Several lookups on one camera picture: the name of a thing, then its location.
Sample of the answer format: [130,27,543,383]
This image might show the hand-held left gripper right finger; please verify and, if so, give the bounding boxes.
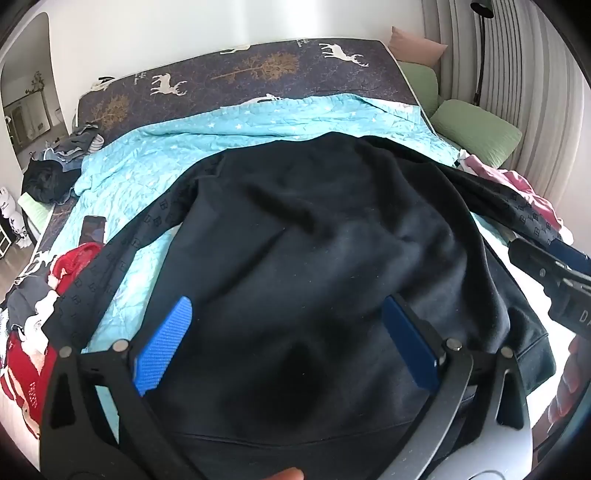
[369,293,532,480]

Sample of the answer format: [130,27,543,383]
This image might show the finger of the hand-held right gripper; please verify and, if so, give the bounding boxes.
[507,237,591,289]

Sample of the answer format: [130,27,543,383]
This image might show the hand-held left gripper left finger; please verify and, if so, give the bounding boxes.
[39,296,208,480]

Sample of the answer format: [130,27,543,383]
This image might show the black sweater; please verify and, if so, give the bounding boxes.
[44,131,566,480]

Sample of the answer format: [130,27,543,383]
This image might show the pink clothes pile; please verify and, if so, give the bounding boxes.
[457,150,573,245]

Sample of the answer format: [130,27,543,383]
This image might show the red clothes pile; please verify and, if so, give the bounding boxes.
[0,242,105,437]

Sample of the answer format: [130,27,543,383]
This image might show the person's right hand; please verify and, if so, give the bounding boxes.
[547,336,588,425]

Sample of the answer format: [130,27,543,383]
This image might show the black smartphone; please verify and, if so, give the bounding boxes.
[78,215,107,245]

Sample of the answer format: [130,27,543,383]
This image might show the large green pillow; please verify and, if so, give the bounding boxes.
[431,99,522,169]

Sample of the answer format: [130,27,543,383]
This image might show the turquoise star-print blanket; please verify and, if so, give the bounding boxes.
[74,92,513,356]

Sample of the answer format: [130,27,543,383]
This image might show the light green cushion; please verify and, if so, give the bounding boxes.
[18,193,51,227]

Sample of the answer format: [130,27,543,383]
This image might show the black cloth pile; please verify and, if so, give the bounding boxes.
[22,159,77,204]

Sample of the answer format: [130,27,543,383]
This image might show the white cat figurine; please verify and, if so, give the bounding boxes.
[0,187,24,232]

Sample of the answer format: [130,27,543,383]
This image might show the black floor lamp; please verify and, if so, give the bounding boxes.
[470,2,495,107]

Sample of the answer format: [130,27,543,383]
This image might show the small green pillow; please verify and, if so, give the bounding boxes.
[397,61,439,116]

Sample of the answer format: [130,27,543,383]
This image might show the blue jeans pile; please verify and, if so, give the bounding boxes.
[44,124,105,171]

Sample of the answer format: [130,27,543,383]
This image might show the pink pillow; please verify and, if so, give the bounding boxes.
[388,26,448,68]

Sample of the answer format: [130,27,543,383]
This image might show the dark deer-print mattress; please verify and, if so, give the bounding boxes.
[9,39,421,324]

